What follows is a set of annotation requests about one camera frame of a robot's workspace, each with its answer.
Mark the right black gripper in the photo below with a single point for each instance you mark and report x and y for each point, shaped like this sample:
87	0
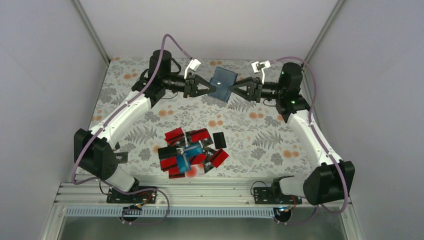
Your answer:
253	89

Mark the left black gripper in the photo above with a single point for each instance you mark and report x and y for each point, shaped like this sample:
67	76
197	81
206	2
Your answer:
190	87

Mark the blue leather card holder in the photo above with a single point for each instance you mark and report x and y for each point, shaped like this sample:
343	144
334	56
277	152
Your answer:
222	80

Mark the blue card with grey stripe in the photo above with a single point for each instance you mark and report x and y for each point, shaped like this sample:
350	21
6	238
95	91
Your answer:
191	155

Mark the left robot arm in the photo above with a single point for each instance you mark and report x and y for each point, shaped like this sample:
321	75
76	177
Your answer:
93	148

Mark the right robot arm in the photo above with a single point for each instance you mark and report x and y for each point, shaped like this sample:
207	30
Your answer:
332	177

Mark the red card top centre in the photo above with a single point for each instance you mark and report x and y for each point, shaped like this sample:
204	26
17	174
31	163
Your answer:
194	136

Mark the red card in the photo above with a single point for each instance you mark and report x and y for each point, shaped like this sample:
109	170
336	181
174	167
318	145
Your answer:
218	157
174	136
170	166
194	136

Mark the black card apart right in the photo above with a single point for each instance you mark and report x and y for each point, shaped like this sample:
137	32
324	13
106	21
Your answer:
219	140

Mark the red card top left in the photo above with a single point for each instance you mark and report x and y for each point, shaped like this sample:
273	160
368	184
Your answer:
174	136

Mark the red card right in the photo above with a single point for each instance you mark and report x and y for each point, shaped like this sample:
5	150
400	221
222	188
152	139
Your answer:
218	157

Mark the black card left pile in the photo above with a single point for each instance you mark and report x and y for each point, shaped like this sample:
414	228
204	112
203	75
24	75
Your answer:
167	152

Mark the red card bottom left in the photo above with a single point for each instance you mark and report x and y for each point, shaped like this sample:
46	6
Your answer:
170	166

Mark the black vip card far left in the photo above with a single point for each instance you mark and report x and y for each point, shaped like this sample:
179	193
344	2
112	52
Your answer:
120	155

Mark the floral table mat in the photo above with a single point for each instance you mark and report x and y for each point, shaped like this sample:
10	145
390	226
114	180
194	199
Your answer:
259	143

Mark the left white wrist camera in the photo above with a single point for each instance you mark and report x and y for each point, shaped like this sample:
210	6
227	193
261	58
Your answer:
193	65

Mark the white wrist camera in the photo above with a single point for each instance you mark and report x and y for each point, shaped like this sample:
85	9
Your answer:
193	65
259	67

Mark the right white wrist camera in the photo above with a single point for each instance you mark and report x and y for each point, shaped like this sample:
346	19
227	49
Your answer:
259	67

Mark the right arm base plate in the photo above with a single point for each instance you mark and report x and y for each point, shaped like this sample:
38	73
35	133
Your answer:
267	196

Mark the aluminium frame rail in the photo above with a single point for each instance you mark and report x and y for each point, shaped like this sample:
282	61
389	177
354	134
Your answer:
191	192

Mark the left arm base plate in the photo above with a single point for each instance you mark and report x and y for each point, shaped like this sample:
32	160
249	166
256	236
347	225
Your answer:
149	196

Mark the white slotted cable duct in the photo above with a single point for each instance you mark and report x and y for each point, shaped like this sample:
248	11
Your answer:
173	212

